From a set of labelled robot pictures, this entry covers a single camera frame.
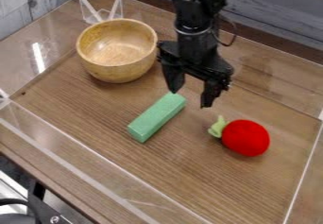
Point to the green rectangular block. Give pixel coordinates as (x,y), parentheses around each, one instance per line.
(154,117)

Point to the clear acrylic tray walls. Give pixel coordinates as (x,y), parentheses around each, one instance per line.
(62,129)

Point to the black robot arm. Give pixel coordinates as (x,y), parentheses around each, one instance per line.
(197,16)

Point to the light wooden bowl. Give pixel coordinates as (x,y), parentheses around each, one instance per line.
(117,50)

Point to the red plush strawberry toy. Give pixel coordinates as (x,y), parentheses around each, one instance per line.
(242,136)

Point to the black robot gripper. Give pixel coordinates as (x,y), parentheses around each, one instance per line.
(192,55)

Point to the black metal table leg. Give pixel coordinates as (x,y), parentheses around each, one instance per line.
(46,214)

